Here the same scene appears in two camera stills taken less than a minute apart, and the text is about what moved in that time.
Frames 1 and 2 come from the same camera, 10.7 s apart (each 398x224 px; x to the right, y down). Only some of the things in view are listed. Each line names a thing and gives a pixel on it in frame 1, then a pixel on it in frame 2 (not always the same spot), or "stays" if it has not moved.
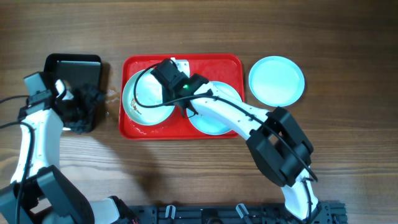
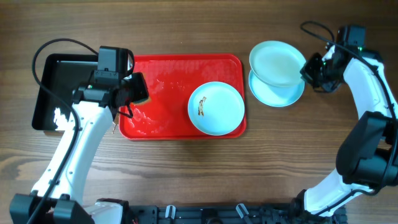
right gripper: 166,97 → 307,71
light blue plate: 277,81 stays
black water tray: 81,75 stays
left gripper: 92,104 → 140,90
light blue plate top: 142,98 → 277,63
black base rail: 326,213 stays
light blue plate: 211,124 stays
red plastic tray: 224,68 stays
